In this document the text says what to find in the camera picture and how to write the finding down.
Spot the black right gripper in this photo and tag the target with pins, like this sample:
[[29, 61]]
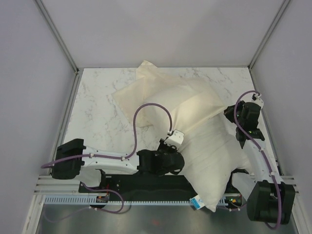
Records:
[[229, 111]]

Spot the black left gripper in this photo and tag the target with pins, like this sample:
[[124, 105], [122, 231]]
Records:
[[173, 148]]

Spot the white pillow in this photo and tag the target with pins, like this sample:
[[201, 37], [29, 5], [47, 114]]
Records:
[[211, 154]]

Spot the cream yellow pillowcase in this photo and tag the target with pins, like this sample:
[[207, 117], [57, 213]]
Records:
[[190, 105]]

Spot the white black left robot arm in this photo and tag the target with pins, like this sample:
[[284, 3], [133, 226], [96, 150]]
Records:
[[89, 165]]

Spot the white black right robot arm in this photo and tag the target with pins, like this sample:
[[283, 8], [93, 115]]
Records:
[[269, 198]]

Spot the blue white pillow label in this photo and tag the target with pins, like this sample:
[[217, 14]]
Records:
[[197, 202]]

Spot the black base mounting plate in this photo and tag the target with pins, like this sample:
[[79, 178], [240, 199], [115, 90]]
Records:
[[96, 185]]

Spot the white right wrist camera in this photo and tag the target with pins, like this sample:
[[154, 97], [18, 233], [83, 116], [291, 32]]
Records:
[[256, 99]]

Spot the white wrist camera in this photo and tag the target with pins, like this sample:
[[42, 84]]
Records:
[[175, 139], [256, 99]]

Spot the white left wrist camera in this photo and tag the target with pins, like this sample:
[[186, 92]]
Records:
[[175, 139]]

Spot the right aluminium frame post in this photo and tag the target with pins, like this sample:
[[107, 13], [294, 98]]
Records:
[[269, 32]]

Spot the aluminium frame post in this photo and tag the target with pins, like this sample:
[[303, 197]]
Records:
[[56, 34], [269, 32]]

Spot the aluminium front rail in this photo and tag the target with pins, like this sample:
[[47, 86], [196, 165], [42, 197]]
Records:
[[56, 184]]

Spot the left aluminium frame post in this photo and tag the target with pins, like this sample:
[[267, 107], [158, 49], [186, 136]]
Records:
[[56, 34]]

